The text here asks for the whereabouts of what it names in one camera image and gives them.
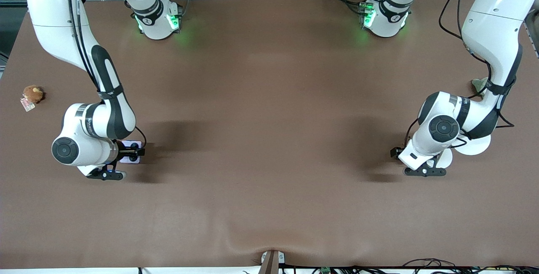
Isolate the lilac flip phone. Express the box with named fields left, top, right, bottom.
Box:
left=120, top=140, right=142, bottom=165

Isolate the white round desk lamp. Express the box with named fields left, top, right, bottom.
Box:
left=434, top=133, right=492, bottom=169

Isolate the grey Totoro plush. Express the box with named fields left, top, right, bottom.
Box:
left=471, top=77, right=489, bottom=94

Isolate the brown plush toy with tag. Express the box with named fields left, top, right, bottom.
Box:
left=20, top=85, right=44, bottom=112

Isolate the brown table cover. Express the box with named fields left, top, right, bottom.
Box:
left=0, top=0, right=539, bottom=269

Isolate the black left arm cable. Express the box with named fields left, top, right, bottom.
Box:
left=404, top=0, right=517, bottom=150

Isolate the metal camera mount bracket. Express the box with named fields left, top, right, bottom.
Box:
left=260, top=250, right=286, bottom=274

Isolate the black floor cable bundle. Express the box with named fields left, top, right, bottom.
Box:
left=402, top=258, right=539, bottom=274

